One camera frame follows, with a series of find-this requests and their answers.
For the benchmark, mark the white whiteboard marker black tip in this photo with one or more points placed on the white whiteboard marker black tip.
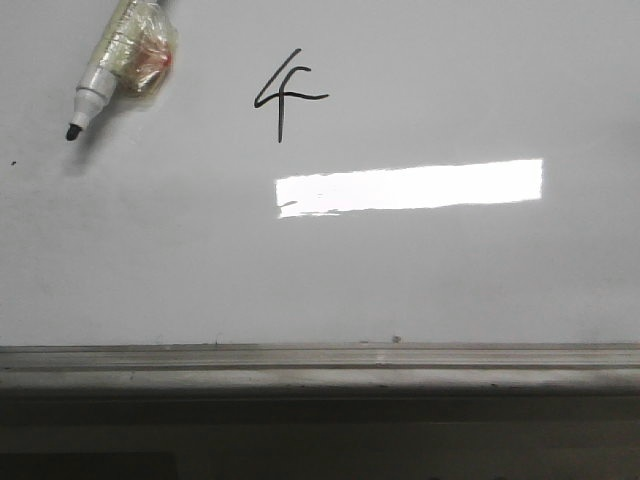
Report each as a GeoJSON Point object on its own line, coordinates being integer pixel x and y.
{"type": "Point", "coordinates": [100, 79]}

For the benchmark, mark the white whiteboard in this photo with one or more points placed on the white whiteboard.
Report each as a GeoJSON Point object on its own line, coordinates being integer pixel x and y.
{"type": "Point", "coordinates": [327, 171]}

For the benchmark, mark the aluminium whiteboard tray rail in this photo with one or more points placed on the aluminium whiteboard tray rail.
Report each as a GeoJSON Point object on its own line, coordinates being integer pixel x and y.
{"type": "Point", "coordinates": [308, 370]}

